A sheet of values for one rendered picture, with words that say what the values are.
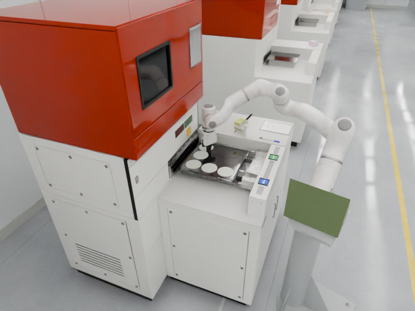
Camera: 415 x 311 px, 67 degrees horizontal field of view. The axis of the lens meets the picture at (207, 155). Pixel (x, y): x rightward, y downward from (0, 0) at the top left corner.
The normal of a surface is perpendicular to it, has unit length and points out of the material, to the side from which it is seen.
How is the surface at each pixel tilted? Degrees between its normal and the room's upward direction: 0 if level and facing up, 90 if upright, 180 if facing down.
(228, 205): 0
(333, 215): 90
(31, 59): 90
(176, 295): 0
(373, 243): 0
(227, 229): 90
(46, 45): 90
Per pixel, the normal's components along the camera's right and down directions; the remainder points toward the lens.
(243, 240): -0.37, 0.52
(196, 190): 0.00, -0.83
